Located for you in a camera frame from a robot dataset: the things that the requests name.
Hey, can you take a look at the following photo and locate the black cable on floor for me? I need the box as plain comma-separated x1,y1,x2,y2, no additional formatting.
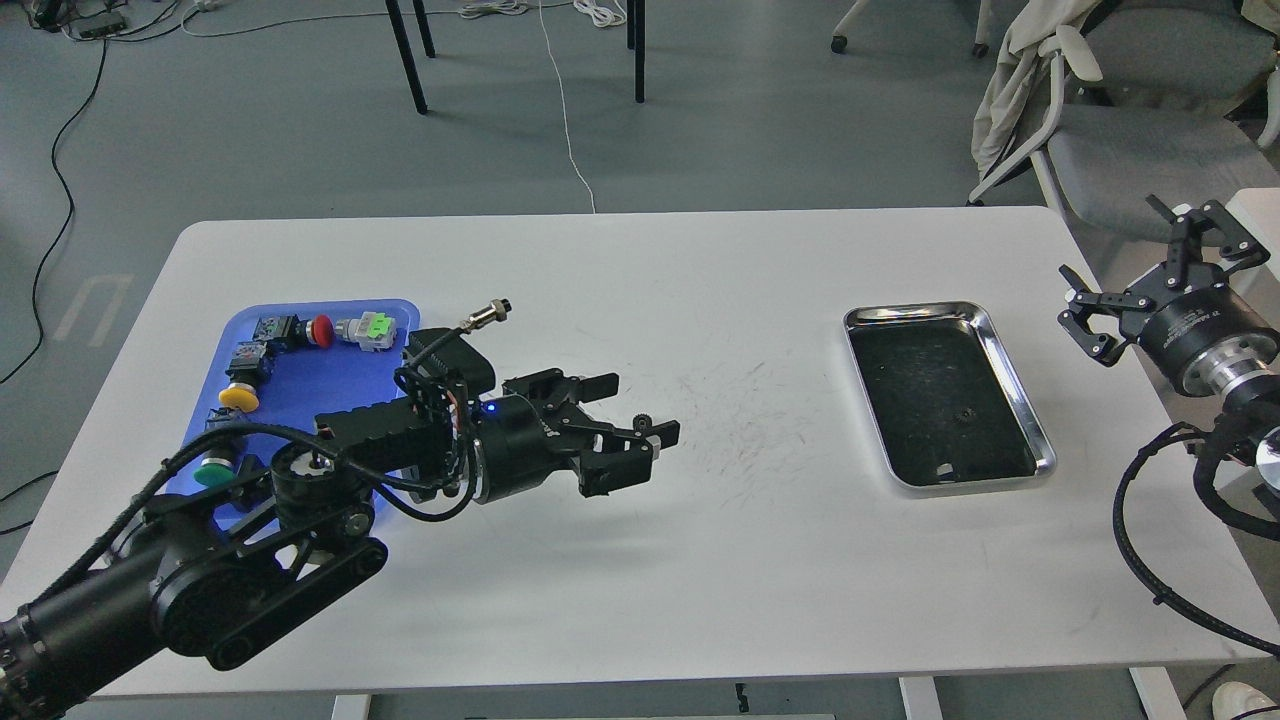
0,0,131,386

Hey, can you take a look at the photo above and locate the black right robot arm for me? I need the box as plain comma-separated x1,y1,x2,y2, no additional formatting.
1059,195,1279,656

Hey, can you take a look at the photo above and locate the green grey switch part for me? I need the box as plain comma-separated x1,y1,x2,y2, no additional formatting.
333,311,398,352

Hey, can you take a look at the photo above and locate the silver metal tray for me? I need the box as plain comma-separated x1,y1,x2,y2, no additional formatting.
844,300,1059,495

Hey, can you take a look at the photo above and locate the black table leg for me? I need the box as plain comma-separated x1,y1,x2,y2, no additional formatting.
384,0,436,117
625,0,646,104

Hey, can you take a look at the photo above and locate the beige jacket on chair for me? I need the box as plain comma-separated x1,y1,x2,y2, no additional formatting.
970,1,1098,178

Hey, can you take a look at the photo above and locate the red push button switch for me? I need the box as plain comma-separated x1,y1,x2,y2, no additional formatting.
251,314,335,354

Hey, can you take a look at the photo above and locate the white shoe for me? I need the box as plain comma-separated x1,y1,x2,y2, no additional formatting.
1211,682,1279,720

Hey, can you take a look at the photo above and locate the blue plastic tray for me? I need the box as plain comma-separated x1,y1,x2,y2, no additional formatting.
160,299,421,527

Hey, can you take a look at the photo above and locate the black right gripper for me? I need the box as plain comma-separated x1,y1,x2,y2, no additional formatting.
1059,193,1277,397

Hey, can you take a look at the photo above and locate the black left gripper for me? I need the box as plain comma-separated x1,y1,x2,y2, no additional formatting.
475,369,681,503

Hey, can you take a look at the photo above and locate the black table leg right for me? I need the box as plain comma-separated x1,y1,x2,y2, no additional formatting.
625,0,646,104

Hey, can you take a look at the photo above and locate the white cable on floor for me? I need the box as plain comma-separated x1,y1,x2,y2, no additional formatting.
458,0,627,214

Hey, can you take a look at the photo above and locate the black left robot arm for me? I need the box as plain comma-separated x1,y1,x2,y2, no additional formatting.
3,299,681,719

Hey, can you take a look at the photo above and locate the yellow push button switch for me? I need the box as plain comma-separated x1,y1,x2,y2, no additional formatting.
218,341,275,413

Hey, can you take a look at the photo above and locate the white side table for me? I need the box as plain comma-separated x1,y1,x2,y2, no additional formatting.
1226,187,1280,281

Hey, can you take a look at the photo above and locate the green push button switch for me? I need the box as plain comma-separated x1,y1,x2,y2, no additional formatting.
193,407,247,488

